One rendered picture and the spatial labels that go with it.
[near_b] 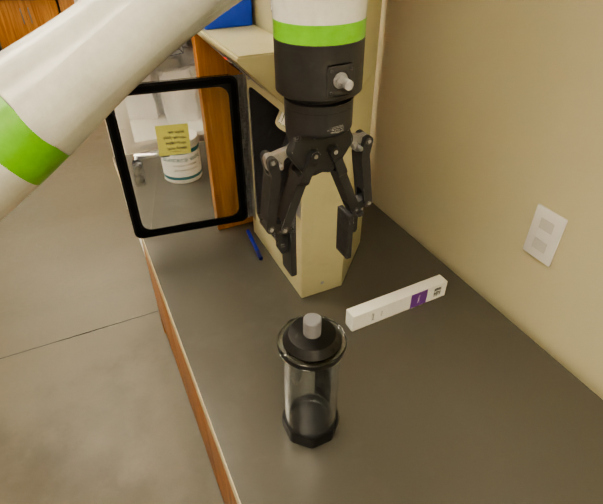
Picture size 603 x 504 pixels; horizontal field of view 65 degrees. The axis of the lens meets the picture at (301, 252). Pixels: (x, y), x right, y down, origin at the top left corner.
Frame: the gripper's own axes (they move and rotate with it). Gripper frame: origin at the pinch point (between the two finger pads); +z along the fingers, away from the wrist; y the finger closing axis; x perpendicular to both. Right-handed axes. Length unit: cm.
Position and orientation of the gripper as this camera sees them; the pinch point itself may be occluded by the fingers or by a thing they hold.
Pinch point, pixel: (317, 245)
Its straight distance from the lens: 63.0
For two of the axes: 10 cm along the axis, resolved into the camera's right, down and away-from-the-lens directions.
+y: 9.0, -2.7, 3.4
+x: -4.3, -5.4, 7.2
